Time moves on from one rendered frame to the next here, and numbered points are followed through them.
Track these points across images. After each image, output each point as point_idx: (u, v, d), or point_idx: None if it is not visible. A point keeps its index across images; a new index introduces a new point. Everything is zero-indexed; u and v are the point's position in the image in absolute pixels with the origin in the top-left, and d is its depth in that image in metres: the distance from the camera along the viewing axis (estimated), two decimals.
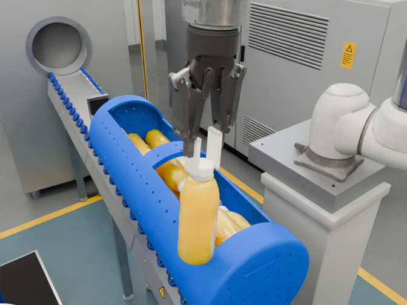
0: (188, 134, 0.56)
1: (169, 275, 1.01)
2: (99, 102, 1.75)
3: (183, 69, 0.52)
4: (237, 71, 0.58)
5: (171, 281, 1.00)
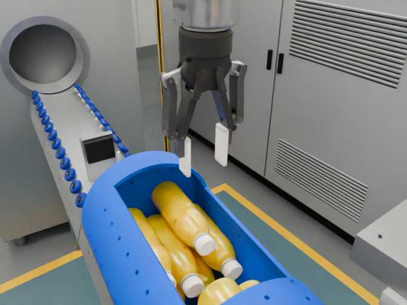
0: (175, 135, 0.56)
1: None
2: (99, 145, 1.17)
3: (175, 70, 0.52)
4: (237, 69, 0.57)
5: None
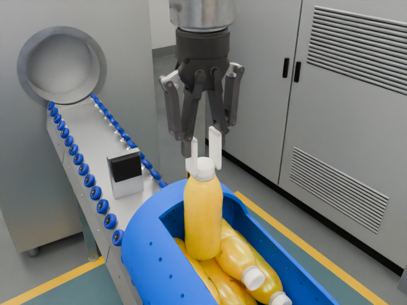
0: (181, 135, 0.56)
1: None
2: (126, 163, 1.13)
3: (173, 72, 0.52)
4: (234, 70, 0.57)
5: None
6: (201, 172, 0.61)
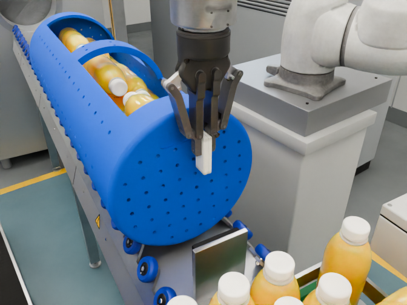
0: None
1: (103, 205, 0.81)
2: None
3: (230, 65, 0.56)
4: (171, 83, 0.53)
5: None
6: None
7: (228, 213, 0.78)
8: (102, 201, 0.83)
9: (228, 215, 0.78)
